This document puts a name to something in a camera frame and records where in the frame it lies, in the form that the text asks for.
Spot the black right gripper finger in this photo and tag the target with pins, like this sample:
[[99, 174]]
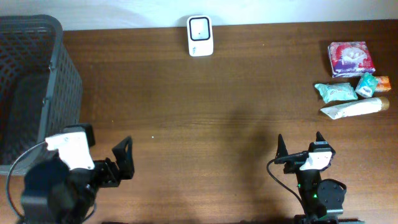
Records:
[[320, 144], [281, 147]]

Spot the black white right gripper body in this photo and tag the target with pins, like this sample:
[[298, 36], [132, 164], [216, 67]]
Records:
[[294, 158]]

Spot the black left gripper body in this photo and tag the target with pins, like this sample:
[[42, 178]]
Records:
[[109, 169]]

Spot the green wipes pack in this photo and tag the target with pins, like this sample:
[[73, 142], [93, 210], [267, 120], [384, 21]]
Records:
[[336, 92]]

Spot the white cream tube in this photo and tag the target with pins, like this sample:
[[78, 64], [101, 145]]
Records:
[[356, 108]]

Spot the teal small tissue pack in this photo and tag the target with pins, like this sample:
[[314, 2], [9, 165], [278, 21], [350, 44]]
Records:
[[366, 85]]

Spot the orange small tissue pack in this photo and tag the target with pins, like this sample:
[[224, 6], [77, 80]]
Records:
[[383, 84]]

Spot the red purple tissue pack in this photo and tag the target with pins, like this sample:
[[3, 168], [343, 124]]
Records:
[[350, 59]]

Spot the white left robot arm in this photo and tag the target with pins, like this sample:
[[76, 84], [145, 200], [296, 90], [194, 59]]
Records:
[[63, 189]]

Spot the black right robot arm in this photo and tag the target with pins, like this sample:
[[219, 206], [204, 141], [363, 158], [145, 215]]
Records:
[[321, 199]]

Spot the grey plastic basket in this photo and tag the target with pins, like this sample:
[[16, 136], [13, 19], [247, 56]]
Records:
[[41, 89]]

